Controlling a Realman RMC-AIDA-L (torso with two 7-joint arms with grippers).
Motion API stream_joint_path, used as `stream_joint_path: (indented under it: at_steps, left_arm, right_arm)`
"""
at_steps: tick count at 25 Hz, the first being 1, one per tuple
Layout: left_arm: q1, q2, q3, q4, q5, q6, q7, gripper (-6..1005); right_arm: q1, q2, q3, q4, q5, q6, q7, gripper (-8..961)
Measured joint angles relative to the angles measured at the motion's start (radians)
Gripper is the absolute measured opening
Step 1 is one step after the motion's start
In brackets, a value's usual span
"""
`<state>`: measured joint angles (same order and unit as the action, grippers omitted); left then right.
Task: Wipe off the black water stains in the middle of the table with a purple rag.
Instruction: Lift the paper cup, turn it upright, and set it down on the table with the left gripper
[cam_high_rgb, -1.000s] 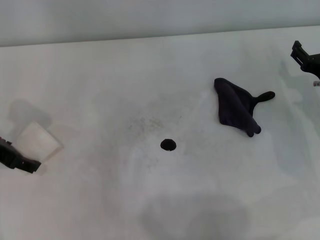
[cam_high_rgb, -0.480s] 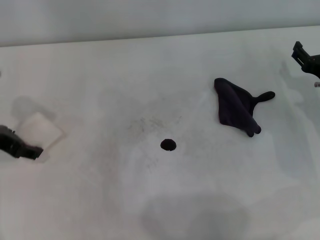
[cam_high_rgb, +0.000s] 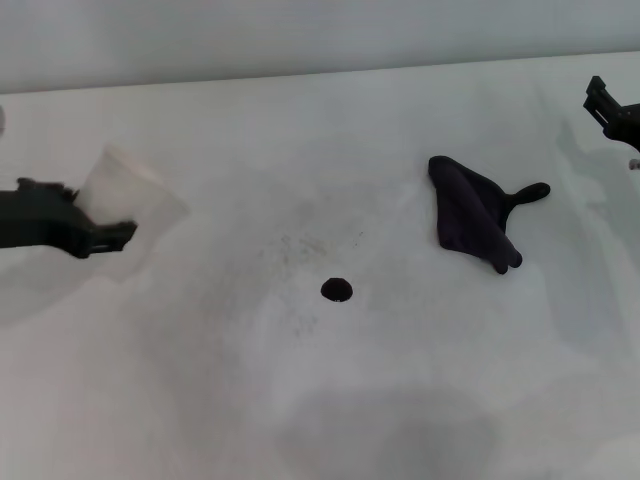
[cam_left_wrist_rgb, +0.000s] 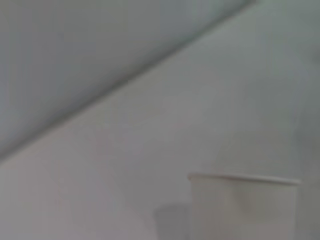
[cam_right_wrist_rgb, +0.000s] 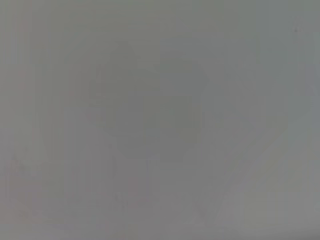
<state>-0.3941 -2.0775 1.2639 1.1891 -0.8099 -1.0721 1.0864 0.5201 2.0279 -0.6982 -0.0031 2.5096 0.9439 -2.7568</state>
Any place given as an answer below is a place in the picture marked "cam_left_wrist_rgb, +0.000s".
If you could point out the white paper cup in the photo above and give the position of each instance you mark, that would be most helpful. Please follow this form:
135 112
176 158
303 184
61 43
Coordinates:
242 210

